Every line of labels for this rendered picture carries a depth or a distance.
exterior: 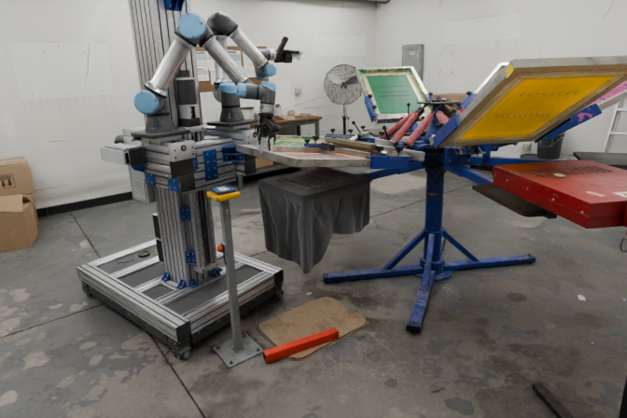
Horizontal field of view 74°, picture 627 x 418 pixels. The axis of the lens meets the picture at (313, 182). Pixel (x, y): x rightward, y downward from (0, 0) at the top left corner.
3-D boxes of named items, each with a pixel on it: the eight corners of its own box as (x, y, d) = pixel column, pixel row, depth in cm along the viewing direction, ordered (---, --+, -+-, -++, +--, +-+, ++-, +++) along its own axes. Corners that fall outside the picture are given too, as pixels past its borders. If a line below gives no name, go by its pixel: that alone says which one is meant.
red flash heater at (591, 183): (722, 227, 136) (731, 191, 133) (594, 238, 131) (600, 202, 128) (582, 181, 195) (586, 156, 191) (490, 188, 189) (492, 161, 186)
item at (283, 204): (306, 275, 215) (302, 196, 203) (261, 248, 249) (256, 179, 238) (311, 273, 216) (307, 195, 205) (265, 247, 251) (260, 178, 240)
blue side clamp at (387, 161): (370, 169, 218) (372, 156, 217) (364, 167, 222) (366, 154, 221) (408, 168, 237) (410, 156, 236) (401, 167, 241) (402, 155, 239)
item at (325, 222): (309, 273, 216) (306, 195, 205) (305, 271, 218) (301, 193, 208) (372, 248, 242) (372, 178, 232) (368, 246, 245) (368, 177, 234)
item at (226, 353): (229, 369, 225) (212, 200, 200) (212, 348, 242) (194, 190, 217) (264, 351, 238) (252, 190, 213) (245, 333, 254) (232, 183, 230)
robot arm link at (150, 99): (158, 118, 215) (213, 25, 206) (149, 120, 200) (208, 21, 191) (136, 104, 212) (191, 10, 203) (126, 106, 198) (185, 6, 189)
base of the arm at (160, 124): (140, 132, 221) (137, 113, 219) (165, 128, 233) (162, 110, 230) (155, 133, 212) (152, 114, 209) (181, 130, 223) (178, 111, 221)
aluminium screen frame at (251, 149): (295, 167, 189) (296, 159, 189) (235, 150, 234) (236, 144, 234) (407, 166, 238) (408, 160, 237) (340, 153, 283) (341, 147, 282)
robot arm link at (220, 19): (225, 4, 238) (282, 68, 261) (220, 6, 247) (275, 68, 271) (211, 18, 236) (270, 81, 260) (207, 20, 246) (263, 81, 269)
